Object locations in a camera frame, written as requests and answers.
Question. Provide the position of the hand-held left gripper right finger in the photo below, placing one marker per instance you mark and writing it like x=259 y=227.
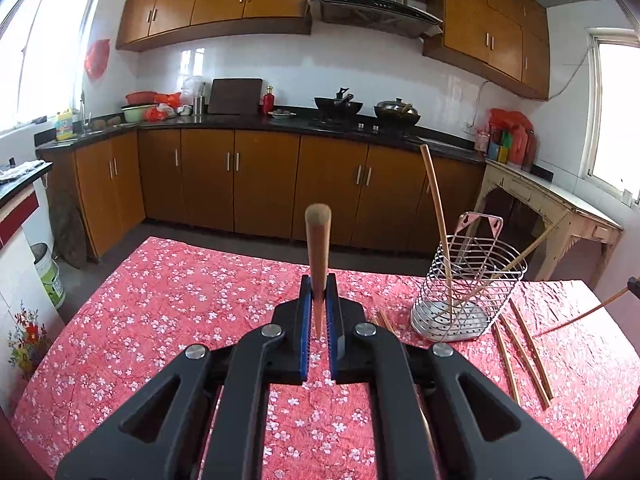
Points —
x=334 y=340

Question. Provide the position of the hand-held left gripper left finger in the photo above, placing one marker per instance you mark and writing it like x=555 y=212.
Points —
x=303 y=340

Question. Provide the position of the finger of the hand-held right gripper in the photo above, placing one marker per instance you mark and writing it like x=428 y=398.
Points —
x=634 y=287

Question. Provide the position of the wooden chopstick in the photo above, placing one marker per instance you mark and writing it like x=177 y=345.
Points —
x=537 y=240
x=523 y=356
x=580 y=312
x=317 y=240
x=506 y=365
x=386 y=321
x=434 y=195
x=531 y=349
x=375 y=321

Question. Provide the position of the worn white side table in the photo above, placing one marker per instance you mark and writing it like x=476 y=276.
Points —
x=560 y=195

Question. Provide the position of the red floral tablecloth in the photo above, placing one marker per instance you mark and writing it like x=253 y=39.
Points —
x=175 y=310

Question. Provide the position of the dark brown bottle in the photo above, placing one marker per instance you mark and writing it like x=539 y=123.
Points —
x=529 y=152

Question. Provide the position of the small kitchen window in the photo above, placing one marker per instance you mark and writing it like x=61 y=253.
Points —
x=617 y=110

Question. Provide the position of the orange bottle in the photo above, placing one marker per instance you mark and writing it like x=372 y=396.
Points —
x=520 y=147

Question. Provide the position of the wooden base cabinets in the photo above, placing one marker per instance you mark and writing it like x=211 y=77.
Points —
x=210 y=180

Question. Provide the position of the colourful boxes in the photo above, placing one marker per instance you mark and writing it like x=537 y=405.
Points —
x=500 y=152

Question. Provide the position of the pink label bottle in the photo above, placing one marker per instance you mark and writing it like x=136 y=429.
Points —
x=482 y=141

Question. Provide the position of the black gas stove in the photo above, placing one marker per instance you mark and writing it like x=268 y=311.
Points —
x=350 y=124

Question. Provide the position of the black kitchen countertop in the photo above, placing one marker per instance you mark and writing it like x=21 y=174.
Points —
x=240 y=122

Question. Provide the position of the plate with food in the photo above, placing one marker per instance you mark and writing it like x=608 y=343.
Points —
x=281 y=114

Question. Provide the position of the black wok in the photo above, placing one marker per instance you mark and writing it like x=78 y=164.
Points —
x=337 y=105

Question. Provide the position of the dark pot with lid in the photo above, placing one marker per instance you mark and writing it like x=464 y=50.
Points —
x=397 y=112

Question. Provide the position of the red bottle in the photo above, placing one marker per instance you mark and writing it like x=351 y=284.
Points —
x=269 y=102

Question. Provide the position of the dark cutting board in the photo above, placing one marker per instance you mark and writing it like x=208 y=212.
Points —
x=235 y=96

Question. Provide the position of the dark leaning board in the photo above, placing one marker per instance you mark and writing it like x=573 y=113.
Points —
x=70 y=235

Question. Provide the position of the metal cup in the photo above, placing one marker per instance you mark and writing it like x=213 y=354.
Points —
x=199 y=106

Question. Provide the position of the white bucket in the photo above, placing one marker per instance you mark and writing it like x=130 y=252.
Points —
x=50 y=277

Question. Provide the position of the red plastic bag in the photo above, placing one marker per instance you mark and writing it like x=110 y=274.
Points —
x=167 y=102

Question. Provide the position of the white plastic bag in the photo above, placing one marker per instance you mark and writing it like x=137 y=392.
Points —
x=192 y=87

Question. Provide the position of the green basin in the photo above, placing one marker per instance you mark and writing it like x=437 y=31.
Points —
x=134 y=113

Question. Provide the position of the red basin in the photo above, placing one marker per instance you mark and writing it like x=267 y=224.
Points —
x=140 y=97

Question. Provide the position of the metal faucet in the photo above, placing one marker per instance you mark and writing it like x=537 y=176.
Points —
x=85 y=110

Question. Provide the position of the yellow detergent bottle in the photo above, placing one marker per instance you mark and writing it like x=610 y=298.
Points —
x=64 y=129

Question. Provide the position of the black side counter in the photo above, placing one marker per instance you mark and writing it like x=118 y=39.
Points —
x=15 y=190

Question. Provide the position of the white cloth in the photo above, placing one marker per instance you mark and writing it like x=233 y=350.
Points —
x=20 y=170

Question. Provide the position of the large kitchen window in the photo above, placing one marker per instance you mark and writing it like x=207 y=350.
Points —
x=45 y=50

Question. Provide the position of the wall socket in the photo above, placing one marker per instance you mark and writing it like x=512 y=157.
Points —
x=468 y=127

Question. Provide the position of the wooden wall cabinet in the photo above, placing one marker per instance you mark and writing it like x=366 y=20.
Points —
x=480 y=25
x=215 y=5

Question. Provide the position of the red wall decoration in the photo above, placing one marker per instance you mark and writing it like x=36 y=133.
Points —
x=97 y=60

